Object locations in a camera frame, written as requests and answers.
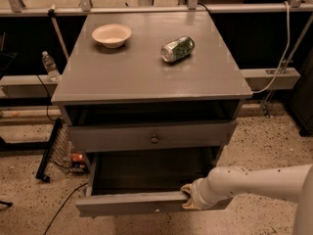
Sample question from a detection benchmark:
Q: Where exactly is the green soda can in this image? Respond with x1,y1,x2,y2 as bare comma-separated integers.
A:
160,36,195,63

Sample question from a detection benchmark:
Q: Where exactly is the wooden stick with tape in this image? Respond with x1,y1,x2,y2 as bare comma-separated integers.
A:
48,4,69,61

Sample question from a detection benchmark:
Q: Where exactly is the grey wooden drawer cabinet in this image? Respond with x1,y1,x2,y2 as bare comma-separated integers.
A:
52,12,251,163

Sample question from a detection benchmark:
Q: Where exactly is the white paper bowl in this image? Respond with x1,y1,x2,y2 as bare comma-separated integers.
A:
92,24,132,49

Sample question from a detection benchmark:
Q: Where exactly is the black floor cable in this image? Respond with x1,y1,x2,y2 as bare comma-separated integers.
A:
42,181,90,235

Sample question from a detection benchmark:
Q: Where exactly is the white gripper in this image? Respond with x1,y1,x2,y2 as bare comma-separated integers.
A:
180,178,225,211

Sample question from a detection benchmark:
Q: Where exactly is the white hanging cable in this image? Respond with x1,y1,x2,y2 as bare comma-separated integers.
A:
250,0,291,95

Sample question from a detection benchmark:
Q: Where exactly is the grey top drawer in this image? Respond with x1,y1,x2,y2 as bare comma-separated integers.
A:
68,120,237,153

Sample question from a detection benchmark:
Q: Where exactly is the clear plastic water bottle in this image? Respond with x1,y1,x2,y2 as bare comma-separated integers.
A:
42,51,60,82

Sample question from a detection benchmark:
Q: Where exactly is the grey metal railing frame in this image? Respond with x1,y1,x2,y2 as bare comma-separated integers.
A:
0,0,313,18

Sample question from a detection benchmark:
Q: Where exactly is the orange red small can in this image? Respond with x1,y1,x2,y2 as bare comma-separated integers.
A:
70,153,85,167

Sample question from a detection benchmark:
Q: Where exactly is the black mesh wire rack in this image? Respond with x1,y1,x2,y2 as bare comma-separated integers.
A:
35,118,88,182

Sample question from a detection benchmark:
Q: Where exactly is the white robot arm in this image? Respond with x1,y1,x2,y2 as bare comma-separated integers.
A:
181,164,313,235

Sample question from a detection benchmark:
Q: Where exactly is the grey drawer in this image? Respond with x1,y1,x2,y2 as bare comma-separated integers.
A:
76,148,213,217
68,120,237,153

